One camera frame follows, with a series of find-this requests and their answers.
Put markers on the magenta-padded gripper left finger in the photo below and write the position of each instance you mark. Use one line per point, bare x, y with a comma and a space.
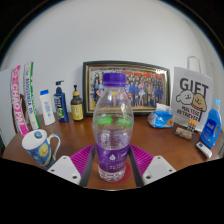
80, 160

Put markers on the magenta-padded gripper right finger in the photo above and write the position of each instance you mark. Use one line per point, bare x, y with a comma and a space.
144, 160

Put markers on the clear purple-capped water bottle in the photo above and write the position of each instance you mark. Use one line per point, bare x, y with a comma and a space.
112, 153

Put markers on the blue painted ceramic mug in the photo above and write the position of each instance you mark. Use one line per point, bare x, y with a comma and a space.
38, 150

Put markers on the blue tissue pack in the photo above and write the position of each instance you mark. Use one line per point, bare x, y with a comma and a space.
161, 118

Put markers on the small brown snack packet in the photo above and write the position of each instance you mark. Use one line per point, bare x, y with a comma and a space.
183, 133

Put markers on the brown yellow-labelled bottle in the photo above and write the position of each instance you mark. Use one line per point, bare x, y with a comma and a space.
77, 110

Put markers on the dark blue pump bottle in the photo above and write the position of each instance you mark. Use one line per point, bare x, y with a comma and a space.
61, 105

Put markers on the small orange-topped packet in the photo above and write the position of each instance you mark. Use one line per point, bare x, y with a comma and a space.
191, 126

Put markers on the white remote control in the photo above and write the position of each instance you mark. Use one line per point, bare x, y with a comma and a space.
204, 150

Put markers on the white blue-capped lotion bottle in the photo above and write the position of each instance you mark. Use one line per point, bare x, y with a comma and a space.
47, 108

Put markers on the blue detergent bottle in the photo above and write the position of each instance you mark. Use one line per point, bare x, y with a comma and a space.
211, 128

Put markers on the framed group photo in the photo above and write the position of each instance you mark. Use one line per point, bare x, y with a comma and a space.
146, 83

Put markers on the white shuttlecock tube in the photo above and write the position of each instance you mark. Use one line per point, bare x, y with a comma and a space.
30, 100

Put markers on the white printed paper gift bag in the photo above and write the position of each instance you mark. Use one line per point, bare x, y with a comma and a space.
191, 96

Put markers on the pink shuttlecock tube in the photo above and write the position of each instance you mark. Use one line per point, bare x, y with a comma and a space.
17, 100

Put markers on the white cabinet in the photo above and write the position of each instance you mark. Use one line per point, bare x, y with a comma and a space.
6, 106

